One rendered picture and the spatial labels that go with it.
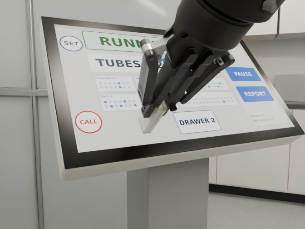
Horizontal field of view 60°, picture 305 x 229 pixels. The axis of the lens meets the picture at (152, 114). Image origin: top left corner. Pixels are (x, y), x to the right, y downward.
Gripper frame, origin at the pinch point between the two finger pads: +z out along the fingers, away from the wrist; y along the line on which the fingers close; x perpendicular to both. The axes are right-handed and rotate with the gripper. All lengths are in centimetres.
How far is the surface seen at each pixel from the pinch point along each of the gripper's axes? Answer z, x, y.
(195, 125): 3.5, 0.7, -10.2
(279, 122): 3.5, 1.9, -32.4
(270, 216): 142, 15, -162
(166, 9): 32, -79, -48
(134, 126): 3.5, 0.0, 1.8
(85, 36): 3.5, -20.8, 6.0
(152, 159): 4.5, 5.6, 0.0
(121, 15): 46, -89, -32
